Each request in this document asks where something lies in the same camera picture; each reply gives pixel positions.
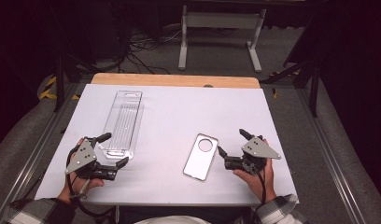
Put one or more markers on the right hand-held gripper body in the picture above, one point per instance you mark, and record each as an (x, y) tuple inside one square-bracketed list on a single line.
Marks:
[(259, 149)]

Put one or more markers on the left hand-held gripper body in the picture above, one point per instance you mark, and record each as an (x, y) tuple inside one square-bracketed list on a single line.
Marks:
[(82, 157)]

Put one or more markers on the clear plastic packaging tray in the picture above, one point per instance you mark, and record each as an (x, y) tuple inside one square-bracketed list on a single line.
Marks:
[(124, 124)]

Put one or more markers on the clear phone case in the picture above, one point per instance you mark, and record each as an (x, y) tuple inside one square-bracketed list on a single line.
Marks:
[(198, 161)]

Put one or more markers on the person's left hand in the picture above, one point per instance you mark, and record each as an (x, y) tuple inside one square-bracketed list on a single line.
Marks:
[(76, 184)]

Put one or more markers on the person's right hand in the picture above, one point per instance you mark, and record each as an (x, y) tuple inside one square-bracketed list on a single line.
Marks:
[(256, 182)]

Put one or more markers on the white table mat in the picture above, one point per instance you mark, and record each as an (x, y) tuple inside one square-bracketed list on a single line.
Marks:
[(170, 118)]

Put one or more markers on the black metal stand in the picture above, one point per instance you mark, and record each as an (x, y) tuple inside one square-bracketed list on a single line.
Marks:
[(59, 84), (313, 87)]

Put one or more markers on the yellow black floor tape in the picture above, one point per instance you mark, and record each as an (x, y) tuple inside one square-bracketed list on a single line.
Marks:
[(48, 90)]

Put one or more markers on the wooden table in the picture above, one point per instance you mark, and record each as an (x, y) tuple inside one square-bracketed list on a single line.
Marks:
[(148, 80)]

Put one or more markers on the person's white shirt torso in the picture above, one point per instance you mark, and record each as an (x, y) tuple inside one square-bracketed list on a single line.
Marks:
[(171, 220)]

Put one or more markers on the white metal stand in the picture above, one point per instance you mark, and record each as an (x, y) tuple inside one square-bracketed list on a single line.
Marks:
[(221, 20)]

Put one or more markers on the aluminium floor rail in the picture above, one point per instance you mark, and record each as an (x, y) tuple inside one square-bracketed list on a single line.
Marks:
[(33, 155), (331, 155)]

